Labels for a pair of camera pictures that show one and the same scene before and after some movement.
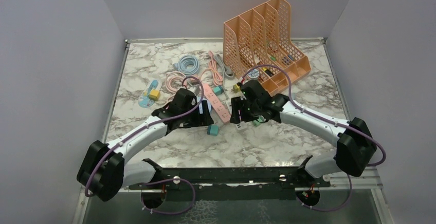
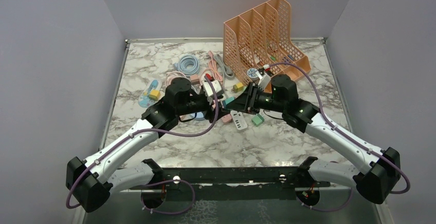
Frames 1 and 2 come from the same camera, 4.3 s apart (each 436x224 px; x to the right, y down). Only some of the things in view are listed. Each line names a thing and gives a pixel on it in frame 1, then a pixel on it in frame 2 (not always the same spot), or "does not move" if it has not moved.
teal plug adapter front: [213, 130] -> [227, 100]
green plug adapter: [260, 119] does not move
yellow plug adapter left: [155, 94] does not move
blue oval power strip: [144, 100] does not move
